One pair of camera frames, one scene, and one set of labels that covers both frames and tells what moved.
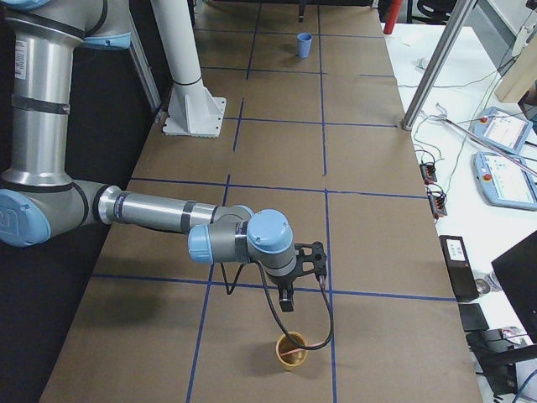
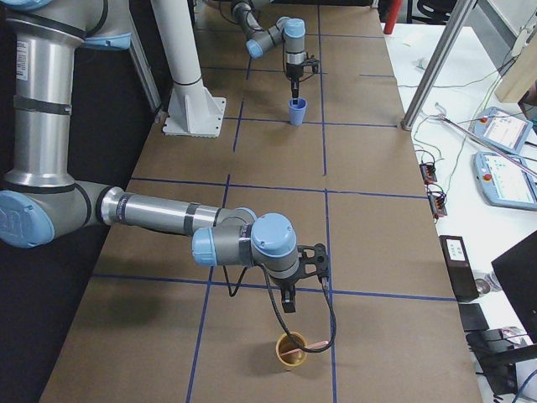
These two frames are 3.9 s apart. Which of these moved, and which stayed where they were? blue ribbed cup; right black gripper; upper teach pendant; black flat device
Moved: blue ribbed cup
Stayed: right black gripper; upper teach pendant; black flat device
